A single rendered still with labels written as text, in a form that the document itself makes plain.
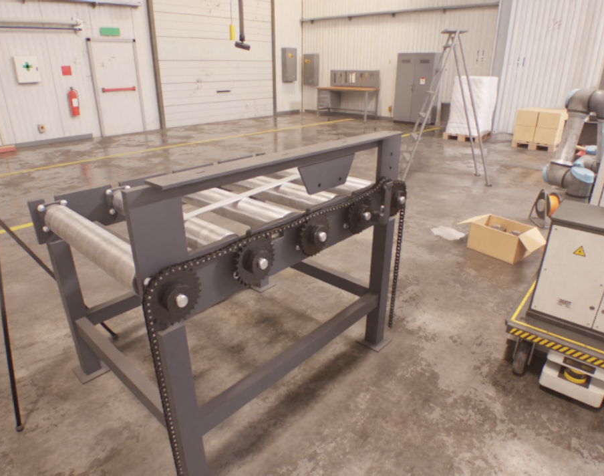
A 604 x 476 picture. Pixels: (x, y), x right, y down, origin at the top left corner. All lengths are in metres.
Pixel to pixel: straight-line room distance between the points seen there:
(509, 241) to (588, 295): 1.47
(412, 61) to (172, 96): 6.45
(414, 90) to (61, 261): 10.65
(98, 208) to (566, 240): 2.12
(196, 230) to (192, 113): 10.46
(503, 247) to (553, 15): 8.39
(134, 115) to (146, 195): 9.97
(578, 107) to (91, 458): 2.87
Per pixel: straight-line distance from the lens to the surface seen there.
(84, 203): 2.03
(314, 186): 1.51
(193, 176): 1.08
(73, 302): 2.13
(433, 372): 2.24
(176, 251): 1.15
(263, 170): 1.32
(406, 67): 11.91
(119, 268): 1.29
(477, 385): 2.24
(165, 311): 1.14
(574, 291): 2.14
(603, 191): 2.43
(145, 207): 1.07
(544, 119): 9.16
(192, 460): 1.58
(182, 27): 11.79
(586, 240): 2.05
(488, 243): 3.61
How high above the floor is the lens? 1.43
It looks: 23 degrees down
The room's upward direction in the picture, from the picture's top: straight up
